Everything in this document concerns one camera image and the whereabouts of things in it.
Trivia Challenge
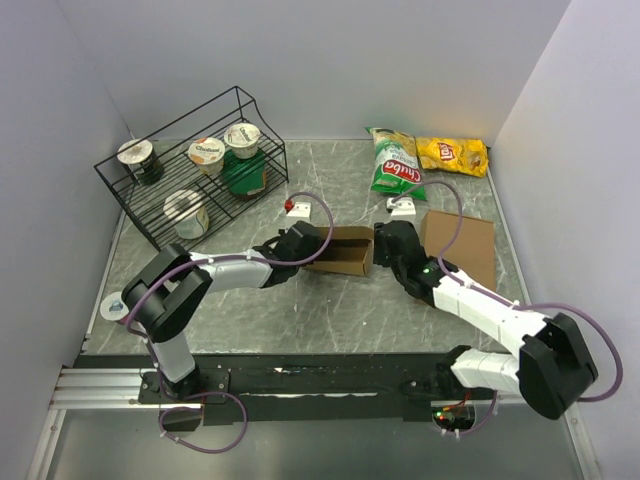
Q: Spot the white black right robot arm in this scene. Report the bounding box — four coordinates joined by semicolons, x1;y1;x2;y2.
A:
374;221;598;420

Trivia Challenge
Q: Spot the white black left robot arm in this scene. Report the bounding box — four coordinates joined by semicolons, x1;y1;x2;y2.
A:
121;221;328;402

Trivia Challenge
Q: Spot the folded brown cardboard box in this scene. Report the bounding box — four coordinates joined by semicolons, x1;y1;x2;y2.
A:
420;210;496;291

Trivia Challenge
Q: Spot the green Chuba chips bag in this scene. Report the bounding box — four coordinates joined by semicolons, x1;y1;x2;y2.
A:
365;127;423;196

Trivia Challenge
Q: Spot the green snack packet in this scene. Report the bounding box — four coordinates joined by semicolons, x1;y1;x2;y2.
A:
222;149;267;198

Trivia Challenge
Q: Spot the yellow Lays chips bag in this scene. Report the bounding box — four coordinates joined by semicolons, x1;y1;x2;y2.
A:
416;137;489;178

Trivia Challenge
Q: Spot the green Chobani yogurt cup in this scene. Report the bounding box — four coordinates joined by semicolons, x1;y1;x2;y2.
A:
223;123;261;160

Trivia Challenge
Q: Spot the orange Chobani yogurt cup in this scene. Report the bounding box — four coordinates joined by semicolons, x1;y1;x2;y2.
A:
187;137;226;176

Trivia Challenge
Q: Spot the dark yogurt cup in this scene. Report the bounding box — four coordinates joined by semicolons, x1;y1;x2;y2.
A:
116;139;164;186

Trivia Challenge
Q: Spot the purple yogurt cup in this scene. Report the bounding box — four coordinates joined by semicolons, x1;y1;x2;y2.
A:
99;292;129;324

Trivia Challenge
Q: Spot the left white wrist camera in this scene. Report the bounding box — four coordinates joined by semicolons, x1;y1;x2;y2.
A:
284;199;312;221

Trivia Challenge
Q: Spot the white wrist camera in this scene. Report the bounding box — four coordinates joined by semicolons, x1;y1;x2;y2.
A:
386;197;416;221
284;199;312;221

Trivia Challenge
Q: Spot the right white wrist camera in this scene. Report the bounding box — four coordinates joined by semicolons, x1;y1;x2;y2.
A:
386;197;416;221

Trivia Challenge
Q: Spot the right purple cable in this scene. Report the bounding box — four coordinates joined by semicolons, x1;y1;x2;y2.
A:
389;180;624;436

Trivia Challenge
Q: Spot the purple cable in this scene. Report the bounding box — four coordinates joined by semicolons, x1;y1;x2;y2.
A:
124;190;335;455
389;180;624;436

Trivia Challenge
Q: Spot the white ring yogurt cup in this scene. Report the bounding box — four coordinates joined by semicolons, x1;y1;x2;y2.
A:
163;189;209;240

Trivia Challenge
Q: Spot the black wire rack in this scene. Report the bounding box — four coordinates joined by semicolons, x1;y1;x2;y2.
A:
94;86;289;250

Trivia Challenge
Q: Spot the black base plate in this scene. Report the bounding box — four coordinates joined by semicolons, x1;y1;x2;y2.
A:
74;352;506;434

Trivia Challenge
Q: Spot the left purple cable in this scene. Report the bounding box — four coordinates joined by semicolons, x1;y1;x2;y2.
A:
124;190;335;455

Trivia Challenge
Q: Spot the aluminium rail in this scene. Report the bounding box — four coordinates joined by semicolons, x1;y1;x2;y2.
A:
47;364;151;412

